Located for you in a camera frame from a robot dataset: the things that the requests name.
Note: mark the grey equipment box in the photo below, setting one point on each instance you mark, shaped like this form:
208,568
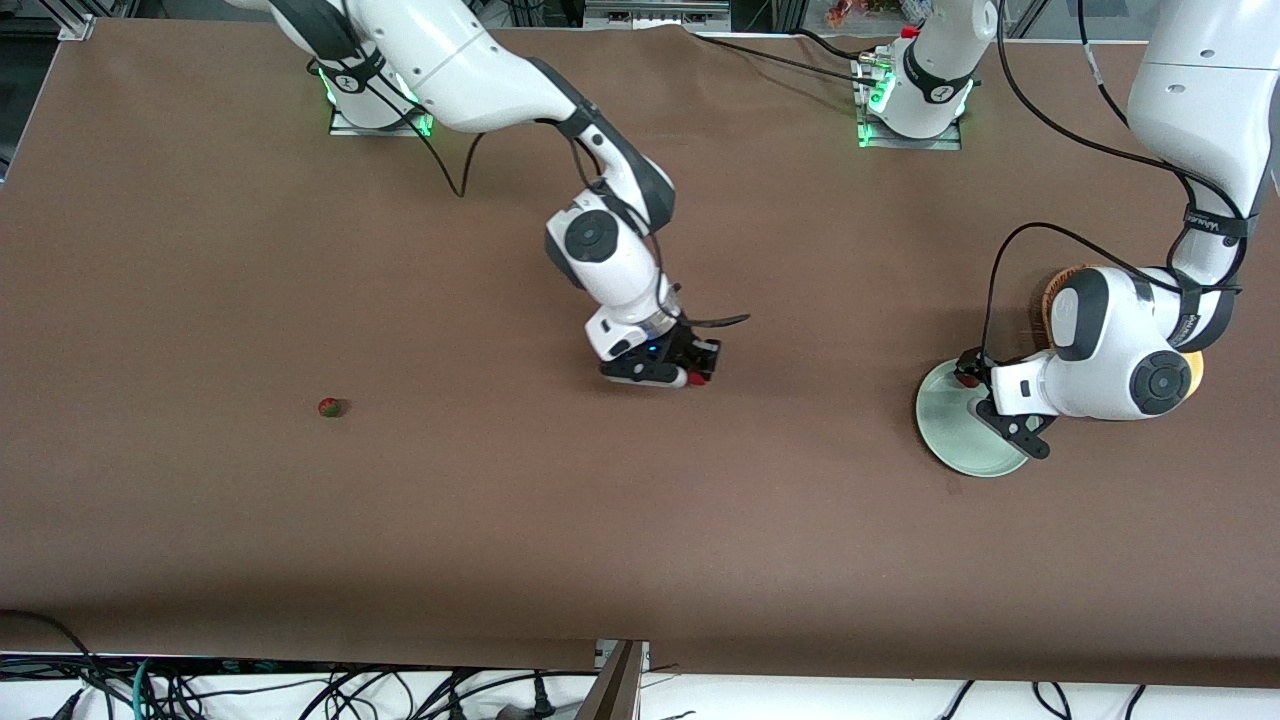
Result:
650,15

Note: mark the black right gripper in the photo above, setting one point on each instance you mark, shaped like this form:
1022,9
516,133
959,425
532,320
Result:
688,346

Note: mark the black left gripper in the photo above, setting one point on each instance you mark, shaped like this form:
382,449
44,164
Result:
972,366

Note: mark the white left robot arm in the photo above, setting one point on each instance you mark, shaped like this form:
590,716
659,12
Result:
1200,100

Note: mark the colourful toy items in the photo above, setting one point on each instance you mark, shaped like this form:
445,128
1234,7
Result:
845,12

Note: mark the grey aluminium table profile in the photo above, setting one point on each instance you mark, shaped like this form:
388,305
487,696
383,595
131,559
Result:
615,690

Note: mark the silver aluminium frame profile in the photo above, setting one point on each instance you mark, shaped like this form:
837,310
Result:
75,27

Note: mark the brown table cover sheet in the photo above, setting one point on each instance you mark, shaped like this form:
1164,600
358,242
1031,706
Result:
640,500

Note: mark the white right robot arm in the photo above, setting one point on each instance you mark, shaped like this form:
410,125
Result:
450,60

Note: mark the pale green round plate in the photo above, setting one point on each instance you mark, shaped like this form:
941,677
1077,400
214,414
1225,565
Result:
950,440

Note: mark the brown wicker basket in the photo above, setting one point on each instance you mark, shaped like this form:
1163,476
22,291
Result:
1050,300

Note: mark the yellow banana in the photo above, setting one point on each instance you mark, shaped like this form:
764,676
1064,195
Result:
1196,372

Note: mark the red strawberry with green patch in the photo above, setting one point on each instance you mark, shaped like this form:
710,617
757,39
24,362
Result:
329,407

